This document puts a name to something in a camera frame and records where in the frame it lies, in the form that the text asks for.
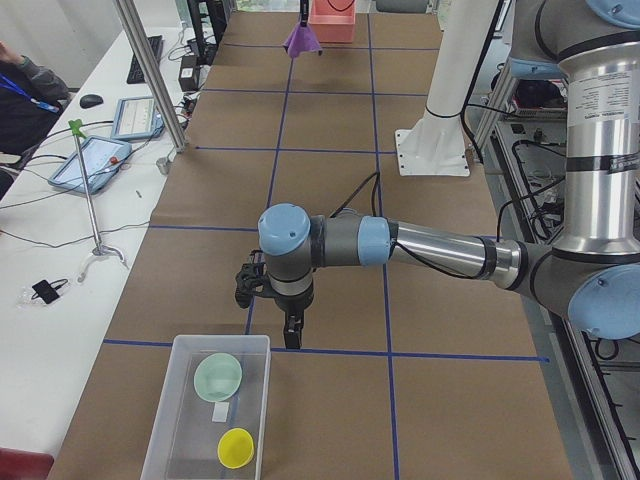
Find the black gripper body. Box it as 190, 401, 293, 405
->
275, 287, 314, 330

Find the purple cloth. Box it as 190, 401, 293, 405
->
283, 22, 323, 59

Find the mint green bowl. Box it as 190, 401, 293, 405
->
193, 352, 243, 402

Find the yellow plastic cup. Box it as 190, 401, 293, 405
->
217, 428, 255, 469

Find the black power adapter box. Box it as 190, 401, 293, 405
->
178, 55, 201, 92

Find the clear plastic storage box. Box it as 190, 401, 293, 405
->
141, 335, 271, 479

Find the pink plastic bin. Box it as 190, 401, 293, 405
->
309, 0, 356, 43

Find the black keyboard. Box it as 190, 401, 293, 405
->
126, 34, 165, 85

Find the blue teach pendant far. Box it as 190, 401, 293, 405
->
111, 96, 164, 141

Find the blue teach pendant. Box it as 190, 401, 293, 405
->
111, 96, 164, 141
48, 136, 132, 194

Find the black computer mouse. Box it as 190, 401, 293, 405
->
79, 94, 104, 109

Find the blue teach pendant near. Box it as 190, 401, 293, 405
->
48, 136, 132, 194

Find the small black pouch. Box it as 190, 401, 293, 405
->
31, 278, 69, 305

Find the green tipped reacher stick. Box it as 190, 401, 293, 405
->
68, 119, 128, 284

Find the seated person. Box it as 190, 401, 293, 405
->
0, 39, 71, 201

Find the aluminium frame post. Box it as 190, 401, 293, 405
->
113, 0, 187, 153

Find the white camera pole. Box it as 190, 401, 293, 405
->
395, 1, 474, 177

